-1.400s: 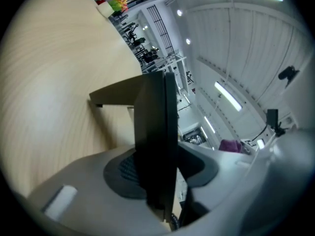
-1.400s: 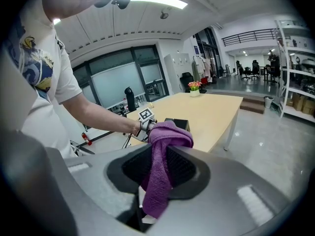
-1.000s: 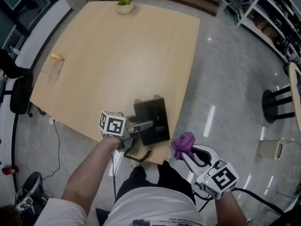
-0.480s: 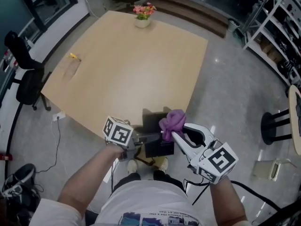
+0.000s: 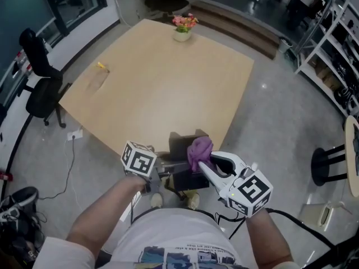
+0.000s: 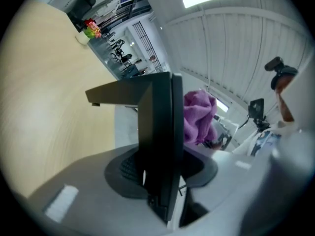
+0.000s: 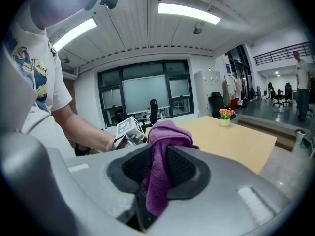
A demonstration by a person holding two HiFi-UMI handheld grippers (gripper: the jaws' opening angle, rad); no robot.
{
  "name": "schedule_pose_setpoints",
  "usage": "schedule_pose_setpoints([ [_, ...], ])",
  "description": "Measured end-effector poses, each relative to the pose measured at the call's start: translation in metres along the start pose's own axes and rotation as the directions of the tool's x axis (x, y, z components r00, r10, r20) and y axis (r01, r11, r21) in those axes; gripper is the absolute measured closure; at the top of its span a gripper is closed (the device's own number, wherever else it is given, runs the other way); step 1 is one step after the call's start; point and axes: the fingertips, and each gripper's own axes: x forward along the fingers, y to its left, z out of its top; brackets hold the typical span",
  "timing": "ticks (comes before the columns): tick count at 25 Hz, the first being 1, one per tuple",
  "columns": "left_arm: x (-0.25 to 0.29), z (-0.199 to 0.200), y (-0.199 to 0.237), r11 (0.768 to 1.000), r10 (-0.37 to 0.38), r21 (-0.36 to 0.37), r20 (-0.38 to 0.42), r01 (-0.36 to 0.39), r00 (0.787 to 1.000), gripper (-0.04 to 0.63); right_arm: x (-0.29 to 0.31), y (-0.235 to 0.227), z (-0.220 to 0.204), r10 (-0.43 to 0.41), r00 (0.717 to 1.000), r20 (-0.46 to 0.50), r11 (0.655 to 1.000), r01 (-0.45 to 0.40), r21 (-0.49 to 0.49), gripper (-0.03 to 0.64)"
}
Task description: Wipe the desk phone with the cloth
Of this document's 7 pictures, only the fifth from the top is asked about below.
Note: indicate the clear plastic bag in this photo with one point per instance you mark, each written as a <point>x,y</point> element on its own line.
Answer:
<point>96,78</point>

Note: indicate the white pedal bin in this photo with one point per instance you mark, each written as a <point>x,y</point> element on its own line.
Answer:
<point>317,216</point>

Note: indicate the person's right forearm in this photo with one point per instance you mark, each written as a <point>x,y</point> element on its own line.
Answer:
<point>266,240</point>

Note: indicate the person's white printed t-shirt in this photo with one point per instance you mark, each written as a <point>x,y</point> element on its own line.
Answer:
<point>174,234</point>

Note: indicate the black box with cord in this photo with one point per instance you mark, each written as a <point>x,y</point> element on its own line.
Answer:
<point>179,147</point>

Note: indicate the purple cloth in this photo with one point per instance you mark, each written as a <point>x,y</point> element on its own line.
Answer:
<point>199,150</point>

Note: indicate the white shelving rack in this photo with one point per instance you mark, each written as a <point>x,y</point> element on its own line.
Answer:
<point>331,38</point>

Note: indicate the white power strip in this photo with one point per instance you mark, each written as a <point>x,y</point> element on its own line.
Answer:
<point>75,135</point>

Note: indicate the white waste bucket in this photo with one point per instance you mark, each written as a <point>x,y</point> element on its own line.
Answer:
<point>285,46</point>

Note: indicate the dark framed window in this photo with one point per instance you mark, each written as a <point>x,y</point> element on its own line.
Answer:
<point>25,10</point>

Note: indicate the red white cylinder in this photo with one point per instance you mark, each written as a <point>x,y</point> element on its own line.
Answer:
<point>5,176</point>

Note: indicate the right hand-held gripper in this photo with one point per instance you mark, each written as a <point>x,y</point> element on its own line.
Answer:
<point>249,192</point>

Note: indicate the wooden step platform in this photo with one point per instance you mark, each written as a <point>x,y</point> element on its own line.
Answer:
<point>235,27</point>

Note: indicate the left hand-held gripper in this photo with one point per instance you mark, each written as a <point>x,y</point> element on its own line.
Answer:
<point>138,160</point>

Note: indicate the white shoe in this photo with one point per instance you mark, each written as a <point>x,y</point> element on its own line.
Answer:
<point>157,200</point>
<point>193,201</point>

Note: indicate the light wooden table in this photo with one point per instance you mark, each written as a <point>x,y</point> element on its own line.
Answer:
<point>157,80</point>

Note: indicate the person's left forearm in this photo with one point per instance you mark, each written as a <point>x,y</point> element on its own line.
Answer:
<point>103,212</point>

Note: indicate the pink flowers in white pot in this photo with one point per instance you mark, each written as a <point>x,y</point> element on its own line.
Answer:
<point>183,29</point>

